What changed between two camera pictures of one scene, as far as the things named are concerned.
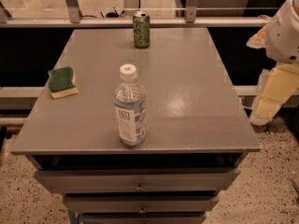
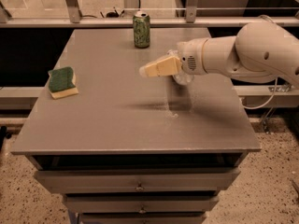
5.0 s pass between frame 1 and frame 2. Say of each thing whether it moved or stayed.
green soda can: stayed
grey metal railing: stayed
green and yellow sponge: stayed
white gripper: moved
